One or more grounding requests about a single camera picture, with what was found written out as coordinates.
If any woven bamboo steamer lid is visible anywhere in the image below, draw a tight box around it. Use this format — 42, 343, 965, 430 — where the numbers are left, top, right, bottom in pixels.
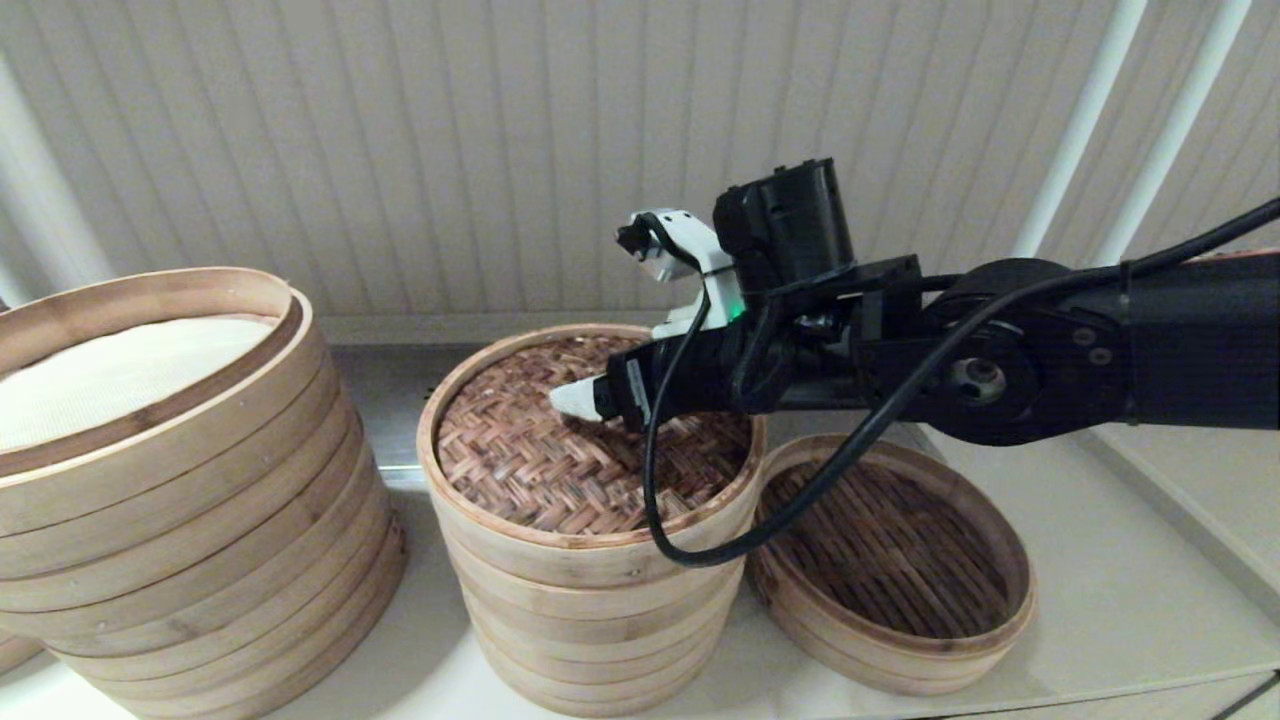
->
416, 323, 768, 591

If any medium bamboo steamer stack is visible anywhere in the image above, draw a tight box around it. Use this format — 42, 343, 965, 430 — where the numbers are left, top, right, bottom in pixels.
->
438, 510, 758, 717

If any small bamboo steamer basket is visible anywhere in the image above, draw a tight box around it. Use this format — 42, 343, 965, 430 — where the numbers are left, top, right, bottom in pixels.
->
745, 433, 1038, 698

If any large bamboo steamer stack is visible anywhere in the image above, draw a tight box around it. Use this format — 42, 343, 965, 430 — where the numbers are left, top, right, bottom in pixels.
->
0, 267, 409, 720

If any white cloth steamer liner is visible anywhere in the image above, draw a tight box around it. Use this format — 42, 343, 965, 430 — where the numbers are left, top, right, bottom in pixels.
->
0, 316, 282, 453

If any stainless steel vented plate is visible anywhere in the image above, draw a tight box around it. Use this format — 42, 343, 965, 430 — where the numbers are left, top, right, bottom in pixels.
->
333, 340, 906, 491

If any white metal pole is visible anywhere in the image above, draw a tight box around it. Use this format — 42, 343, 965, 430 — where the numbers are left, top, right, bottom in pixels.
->
1010, 0, 1151, 259
1095, 0, 1253, 267

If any white round pillar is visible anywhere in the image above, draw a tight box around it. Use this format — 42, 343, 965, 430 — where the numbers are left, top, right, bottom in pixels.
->
0, 50, 116, 301

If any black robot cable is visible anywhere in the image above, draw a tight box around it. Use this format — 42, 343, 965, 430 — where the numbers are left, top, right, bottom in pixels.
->
640, 195, 1280, 569

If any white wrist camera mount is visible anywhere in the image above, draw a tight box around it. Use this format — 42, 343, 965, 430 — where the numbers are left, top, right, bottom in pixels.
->
615, 208, 747, 341

